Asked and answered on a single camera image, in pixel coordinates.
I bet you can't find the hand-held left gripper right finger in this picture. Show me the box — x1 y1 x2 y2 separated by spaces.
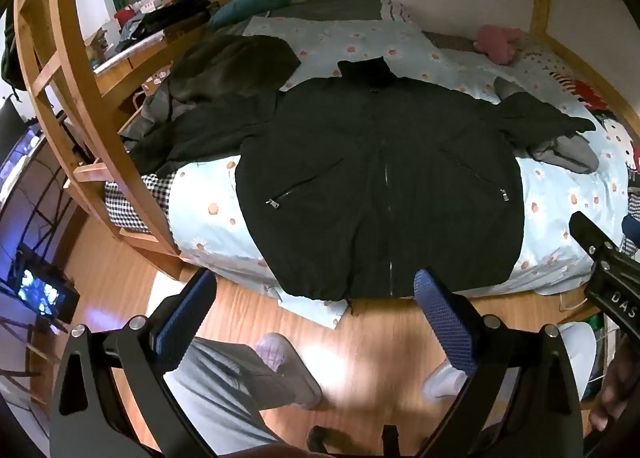
413 269 585 458

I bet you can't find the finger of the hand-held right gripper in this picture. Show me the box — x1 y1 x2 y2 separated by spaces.
621 215 640 255
569 211 619 260

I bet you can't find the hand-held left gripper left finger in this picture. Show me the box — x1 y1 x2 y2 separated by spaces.
49 268 218 458

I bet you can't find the black zip jacket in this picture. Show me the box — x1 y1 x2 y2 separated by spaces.
129 56 597 301

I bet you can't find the olive green jacket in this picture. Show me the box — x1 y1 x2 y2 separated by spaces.
167 34 303 106

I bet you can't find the person's right hand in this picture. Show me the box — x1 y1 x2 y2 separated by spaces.
589 352 640 435

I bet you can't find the white slipper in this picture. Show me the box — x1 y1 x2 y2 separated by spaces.
422 358 468 401

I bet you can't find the light grey garment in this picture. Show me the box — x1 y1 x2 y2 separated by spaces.
494 77 599 173

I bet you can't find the person's grey trouser leg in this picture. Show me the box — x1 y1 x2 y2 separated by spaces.
162 335 281 458

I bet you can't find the grey quilted slipper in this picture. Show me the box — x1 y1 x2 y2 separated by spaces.
255 333 323 409

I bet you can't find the black white checked cloth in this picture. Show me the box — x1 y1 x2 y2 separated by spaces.
104 171 176 231

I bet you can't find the small lit screen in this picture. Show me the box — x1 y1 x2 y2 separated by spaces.
17 263 81 324

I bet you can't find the cartoon printed blanket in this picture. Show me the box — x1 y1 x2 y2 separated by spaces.
520 33 640 179

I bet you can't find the dark grey garment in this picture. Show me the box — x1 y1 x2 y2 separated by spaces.
119 83 173 149

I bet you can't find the pink plush toy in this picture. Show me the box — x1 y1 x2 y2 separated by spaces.
474 24 526 64

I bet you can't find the large lit screen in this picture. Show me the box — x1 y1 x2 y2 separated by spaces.
0 123 46 199

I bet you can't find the wooden desk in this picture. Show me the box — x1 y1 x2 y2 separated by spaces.
94 26 201 99

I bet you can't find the floral light blue bed sheet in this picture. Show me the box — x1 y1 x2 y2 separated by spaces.
167 1 640 329

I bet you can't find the black bag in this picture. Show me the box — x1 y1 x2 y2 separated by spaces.
132 0 211 36

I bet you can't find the dark green backpack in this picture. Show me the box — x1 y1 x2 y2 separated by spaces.
0 13 26 89

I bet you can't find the teal pillow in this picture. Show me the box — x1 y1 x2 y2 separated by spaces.
207 0 292 29

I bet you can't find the dark grey quilt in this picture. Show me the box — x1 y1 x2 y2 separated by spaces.
267 0 383 22

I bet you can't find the wooden bunk bed frame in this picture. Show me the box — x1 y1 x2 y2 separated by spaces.
14 0 640 324

